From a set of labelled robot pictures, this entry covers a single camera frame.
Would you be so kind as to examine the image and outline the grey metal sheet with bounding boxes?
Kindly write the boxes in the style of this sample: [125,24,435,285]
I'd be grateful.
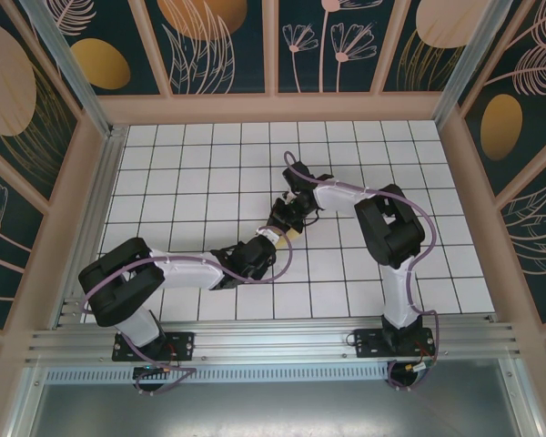
[26,380,524,437]

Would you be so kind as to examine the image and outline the pink disc gold lines panel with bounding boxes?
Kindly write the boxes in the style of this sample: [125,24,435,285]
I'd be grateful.
[380,0,481,93]
[0,15,82,204]

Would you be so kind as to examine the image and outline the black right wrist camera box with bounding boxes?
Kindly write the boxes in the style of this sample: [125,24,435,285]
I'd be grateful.
[268,199,302,229]

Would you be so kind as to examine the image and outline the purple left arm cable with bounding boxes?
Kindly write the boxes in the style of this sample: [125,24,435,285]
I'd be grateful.
[80,234,295,397]

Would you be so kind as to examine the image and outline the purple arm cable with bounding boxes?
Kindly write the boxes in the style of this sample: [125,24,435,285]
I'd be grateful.
[80,234,295,397]
[282,149,440,392]

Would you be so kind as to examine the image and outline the wide aluminium mounting rail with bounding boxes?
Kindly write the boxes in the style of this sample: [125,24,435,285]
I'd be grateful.
[25,317,529,366]

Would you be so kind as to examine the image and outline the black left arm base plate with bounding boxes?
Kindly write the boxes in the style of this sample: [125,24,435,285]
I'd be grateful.
[112,330,197,363]

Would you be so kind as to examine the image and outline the slotted grey cable duct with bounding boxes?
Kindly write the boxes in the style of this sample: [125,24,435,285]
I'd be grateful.
[45,361,392,384]

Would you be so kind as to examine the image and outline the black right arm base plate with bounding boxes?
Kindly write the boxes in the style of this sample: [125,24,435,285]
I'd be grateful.
[353,327,440,361]

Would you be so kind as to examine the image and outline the pink flowers wall panel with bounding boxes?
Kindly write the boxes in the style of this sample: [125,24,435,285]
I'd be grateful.
[277,0,395,96]

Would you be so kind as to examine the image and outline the aluminium side rail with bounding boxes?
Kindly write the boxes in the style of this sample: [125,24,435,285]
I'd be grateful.
[49,126,129,330]

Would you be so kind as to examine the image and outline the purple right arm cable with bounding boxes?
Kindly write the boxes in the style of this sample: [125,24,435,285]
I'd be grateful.
[282,149,440,392]

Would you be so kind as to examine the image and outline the orange disc leaf wall panel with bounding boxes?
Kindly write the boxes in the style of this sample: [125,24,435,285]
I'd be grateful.
[144,0,274,97]

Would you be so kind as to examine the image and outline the gold oval feather wall panel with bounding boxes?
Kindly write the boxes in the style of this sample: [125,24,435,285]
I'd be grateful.
[459,0,546,195]

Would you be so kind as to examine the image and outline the aluminium frame post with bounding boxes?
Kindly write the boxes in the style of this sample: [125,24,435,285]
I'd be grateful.
[430,0,518,134]
[17,0,120,140]

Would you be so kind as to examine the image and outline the pink leaves wall panel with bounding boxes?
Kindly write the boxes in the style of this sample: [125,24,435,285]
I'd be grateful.
[500,168,546,330]

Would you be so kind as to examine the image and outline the single flower wall panel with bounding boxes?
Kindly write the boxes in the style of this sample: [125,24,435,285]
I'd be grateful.
[0,149,46,331]

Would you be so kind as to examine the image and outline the aluminium frame side bar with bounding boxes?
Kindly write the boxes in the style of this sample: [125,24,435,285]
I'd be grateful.
[6,367,51,437]
[498,359,546,437]

